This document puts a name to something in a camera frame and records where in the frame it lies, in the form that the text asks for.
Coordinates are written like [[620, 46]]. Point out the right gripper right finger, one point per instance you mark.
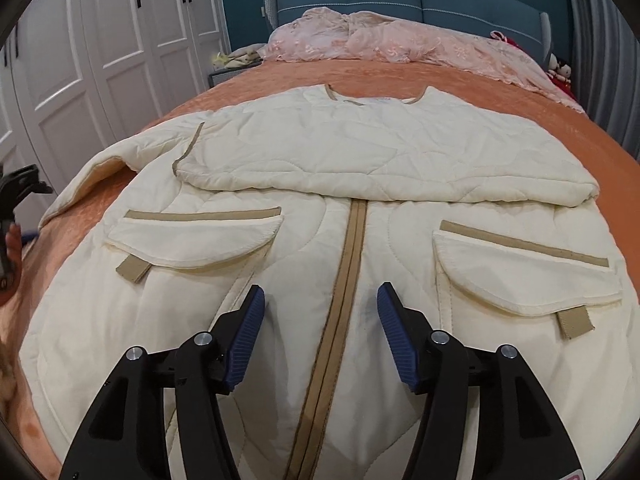
[[520, 433]]

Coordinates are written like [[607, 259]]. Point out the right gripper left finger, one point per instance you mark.
[[122, 436]]

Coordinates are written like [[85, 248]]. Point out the cream quilted jacket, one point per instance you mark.
[[350, 239]]

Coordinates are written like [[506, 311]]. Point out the person's left hand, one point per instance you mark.
[[14, 251]]

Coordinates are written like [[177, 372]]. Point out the white panelled wardrobe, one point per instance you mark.
[[80, 75]]

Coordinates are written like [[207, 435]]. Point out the dark bedside table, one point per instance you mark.
[[220, 76]]

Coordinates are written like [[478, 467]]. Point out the orange plush bedspread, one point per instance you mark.
[[450, 80]]

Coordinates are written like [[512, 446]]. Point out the pink lace quilt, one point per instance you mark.
[[324, 34]]

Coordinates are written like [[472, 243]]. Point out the plush toy by headboard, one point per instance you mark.
[[560, 73]]

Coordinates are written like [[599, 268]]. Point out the grey curtain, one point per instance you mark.
[[605, 74]]

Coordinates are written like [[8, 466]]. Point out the red cloth on bed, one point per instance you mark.
[[500, 36]]

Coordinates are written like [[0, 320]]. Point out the blue upholstered headboard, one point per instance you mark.
[[529, 28]]

